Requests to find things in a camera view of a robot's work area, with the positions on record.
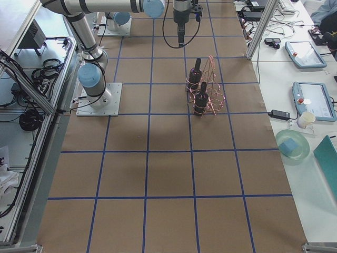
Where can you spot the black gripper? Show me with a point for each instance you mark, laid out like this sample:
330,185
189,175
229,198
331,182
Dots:
180,13

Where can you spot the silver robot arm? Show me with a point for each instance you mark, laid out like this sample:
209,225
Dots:
92,74

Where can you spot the dark wine bottle in basket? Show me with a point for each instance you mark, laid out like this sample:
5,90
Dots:
195,75

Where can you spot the black small device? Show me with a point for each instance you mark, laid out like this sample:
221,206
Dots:
273,42

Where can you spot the blue teach pendant far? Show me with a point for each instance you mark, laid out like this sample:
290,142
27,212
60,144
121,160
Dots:
304,54

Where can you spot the blue teach pendant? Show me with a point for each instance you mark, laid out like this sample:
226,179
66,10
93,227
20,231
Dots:
314,98
304,54

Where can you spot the black power adapter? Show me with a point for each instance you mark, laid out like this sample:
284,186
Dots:
279,115

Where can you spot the grey electronics box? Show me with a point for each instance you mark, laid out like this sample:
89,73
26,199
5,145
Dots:
34,39

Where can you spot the blue teach pendant near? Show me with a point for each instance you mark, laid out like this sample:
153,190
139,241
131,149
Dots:
314,98

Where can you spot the brown gridded table mat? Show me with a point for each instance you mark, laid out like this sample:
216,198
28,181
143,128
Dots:
158,178

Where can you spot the white paper cup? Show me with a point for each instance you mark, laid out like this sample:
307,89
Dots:
305,119

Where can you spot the blue foam block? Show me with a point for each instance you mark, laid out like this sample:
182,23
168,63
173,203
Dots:
287,146

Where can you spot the green glass plate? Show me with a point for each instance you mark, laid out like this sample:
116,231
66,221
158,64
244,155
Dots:
302,151

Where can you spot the teal board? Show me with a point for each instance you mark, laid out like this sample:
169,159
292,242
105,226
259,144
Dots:
325,154

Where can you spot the white crumpled cloth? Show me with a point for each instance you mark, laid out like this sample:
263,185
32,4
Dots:
9,179

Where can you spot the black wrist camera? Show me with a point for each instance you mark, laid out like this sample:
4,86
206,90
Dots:
196,9

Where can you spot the copper wire wine basket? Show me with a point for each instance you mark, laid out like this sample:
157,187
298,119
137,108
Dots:
214,90

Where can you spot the aluminium frame post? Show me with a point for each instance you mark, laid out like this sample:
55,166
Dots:
265,18

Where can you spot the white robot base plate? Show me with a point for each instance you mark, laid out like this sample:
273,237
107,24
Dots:
108,104

